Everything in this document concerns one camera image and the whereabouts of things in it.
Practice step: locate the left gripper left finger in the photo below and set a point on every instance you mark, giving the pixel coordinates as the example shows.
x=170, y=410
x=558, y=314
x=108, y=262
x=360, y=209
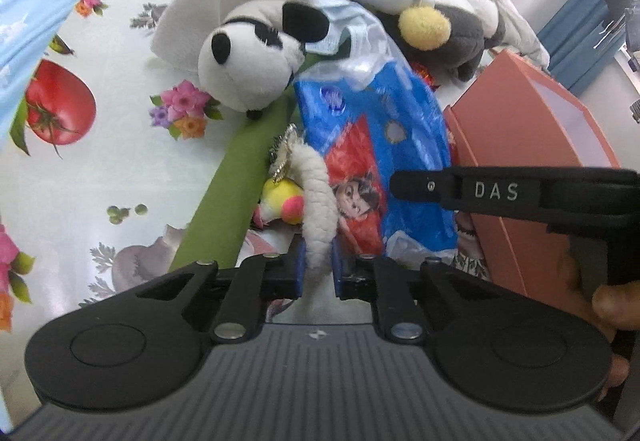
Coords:
x=259, y=280

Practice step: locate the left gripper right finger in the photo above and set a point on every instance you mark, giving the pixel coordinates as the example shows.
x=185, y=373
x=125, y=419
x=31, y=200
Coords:
x=386, y=286

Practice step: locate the white rope keychain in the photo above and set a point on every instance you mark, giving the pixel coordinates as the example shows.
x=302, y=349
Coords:
x=293, y=158

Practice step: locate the blue tissue packet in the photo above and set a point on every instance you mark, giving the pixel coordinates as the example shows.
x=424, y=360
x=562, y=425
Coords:
x=368, y=122

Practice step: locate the panda plush toy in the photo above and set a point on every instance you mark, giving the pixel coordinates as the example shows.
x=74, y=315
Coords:
x=253, y=56

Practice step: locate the red foil wrapper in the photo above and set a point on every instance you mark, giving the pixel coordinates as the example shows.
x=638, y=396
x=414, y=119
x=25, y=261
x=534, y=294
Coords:
x=425, y=74

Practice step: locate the light blue face mask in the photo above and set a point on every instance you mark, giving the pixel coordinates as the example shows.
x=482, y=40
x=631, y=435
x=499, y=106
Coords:
x=356, y=49

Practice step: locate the yellow pink bird toy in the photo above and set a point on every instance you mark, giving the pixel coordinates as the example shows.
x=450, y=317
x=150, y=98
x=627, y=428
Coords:
x=280, y=200

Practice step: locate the person's right hand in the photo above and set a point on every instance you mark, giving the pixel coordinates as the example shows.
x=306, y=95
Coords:
x=611, y=308

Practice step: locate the green massage brush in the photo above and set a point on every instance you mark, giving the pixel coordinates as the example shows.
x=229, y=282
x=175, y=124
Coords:
x=217, y=229

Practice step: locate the orange cardboard box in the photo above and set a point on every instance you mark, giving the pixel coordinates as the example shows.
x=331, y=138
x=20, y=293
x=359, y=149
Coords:
x=514, y=115

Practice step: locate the blue curtain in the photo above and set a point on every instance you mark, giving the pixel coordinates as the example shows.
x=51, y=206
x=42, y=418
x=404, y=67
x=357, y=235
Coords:
x=582, y=38

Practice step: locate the fruit print tablecloth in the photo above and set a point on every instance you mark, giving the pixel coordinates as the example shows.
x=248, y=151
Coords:
x=109, y=154

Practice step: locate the grey penguin plush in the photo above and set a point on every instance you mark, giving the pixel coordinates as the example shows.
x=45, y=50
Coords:
x=449, y=35

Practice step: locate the blue star bedsheet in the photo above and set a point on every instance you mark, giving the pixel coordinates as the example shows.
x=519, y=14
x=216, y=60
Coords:
x=27, y=27

